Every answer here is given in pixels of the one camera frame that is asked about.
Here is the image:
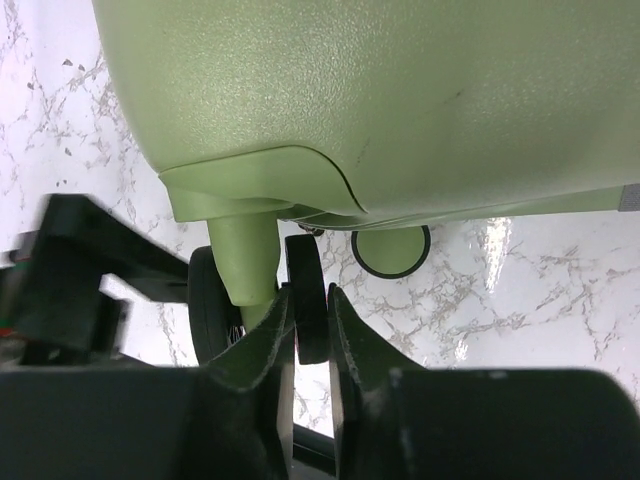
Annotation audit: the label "green suitcase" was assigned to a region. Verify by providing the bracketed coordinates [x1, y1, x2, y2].
[93, 1, 639, 307]

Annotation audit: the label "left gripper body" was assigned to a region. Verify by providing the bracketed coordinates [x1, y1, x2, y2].
[1, 194, 188, 366]

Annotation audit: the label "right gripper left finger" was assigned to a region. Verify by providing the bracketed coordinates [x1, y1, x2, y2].
[1, 287, 294, 479]

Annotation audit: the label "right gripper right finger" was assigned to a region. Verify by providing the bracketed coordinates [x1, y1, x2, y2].
[328, 286, 639, 479]

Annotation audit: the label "green suitcase wheel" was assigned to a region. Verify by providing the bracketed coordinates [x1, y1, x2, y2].
[351, 226, 431, 280]
[187, 234, 329, 365]

